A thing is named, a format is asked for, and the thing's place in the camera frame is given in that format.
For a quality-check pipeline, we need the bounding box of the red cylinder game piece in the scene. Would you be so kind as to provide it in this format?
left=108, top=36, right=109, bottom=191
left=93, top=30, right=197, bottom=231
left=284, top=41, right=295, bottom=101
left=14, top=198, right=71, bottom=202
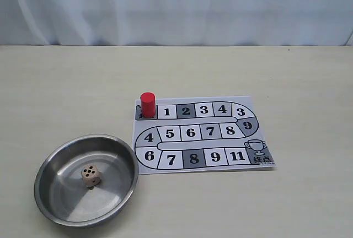
left=140, top=92, right=156, bottom=118

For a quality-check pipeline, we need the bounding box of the wooden die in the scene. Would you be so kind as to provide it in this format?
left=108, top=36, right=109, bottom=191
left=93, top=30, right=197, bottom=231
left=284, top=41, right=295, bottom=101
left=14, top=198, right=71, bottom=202
left=81, top=164, right=101, bottom=187

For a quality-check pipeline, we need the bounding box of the paper game board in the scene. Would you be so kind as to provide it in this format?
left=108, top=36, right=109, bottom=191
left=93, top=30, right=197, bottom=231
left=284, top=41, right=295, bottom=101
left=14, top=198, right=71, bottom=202
left=132, top=96, right=276, bottom=175

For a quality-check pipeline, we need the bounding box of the round steel dish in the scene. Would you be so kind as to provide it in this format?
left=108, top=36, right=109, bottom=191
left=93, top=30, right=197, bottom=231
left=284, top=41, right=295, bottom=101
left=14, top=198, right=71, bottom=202
left=34, top=134, right=139, bottom=228

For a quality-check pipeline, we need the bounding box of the white backdrop curtain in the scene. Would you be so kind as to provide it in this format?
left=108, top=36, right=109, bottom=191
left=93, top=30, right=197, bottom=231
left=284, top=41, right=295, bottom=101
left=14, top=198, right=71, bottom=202
left=1, top=0, right=352, bottom=46

